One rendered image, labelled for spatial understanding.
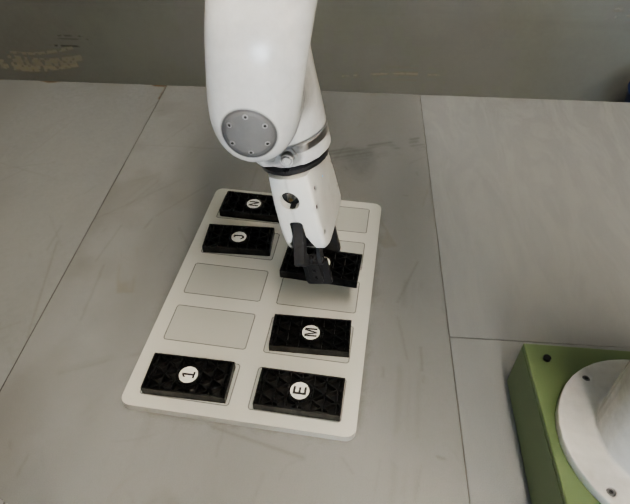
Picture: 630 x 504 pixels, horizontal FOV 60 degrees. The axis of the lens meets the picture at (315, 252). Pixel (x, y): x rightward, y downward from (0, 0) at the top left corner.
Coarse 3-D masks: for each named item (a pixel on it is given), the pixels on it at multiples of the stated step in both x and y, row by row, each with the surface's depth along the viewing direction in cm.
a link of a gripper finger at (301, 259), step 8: (296, 224) 60; (296, 232) 60; (304, 232) 60; (296, 240) 60; (304, 240) 60; (296, 248) 60; (304, 248) 60; (296, 256) 60; (304, 256) 60; (296, 264) 60; (304, 264) 60
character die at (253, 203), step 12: (228, 192) 88; (240, 192) 88; (228, 204) 86; (240, 204) 86; (252, 204) 86; (264, 204) 86; (228, 216) 85; (240, 216) 85; (252, 216) 84; (264, 216) 84; (276, 216) 84
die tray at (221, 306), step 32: (224, 192) 90; (256, 192) 90; (224, 224) 84; (256, 224) 84; (352, 224) 84; (192, 256) 79; (224, 256) 79; (256, 256) 79; (192, 288) 75; (224, 288) 75; (256, 288) 75; (288, 288) 75; (320, 288) 75; (352, 288) 75; (160, 320) 71; (192, 320) 71; (224, 320) 71; (256, 320) 71; (352, 320) 71; (160, 352) 67; (192, 352) 67; (224, 352) 67; (256, 352) 67; (288, 352) 67; (352, 352) 67; (128, 384) 64; (256, 384) 64; (352, 384) 64; (192, 416) 62; (224, 416) 61; (256, 416) 61; (288, 416) 61; (352, 416) 61
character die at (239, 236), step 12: (216, 228) 82; (228, 228) 82; (240, 228) 82; (252, 228) 82; (264, 228) 82; (204, 240) 80; (216, 240) 81; (228, 240) 80; (240, 240) 80; (252, 240) 80; (264, 240) 81; (216, 252) 80; (228, 252) 79; (240, 252) 79; (252, 252) 79; (264, 252) 79
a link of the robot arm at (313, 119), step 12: (312, 60) 51; (312, 72) 51; (312, 84) 52; (312, 96) 52; (312, 108) 53; (300, 120) 52; (312, 120) 53; (324, 120) 55; (300, 132) 53; (312, 132) 54
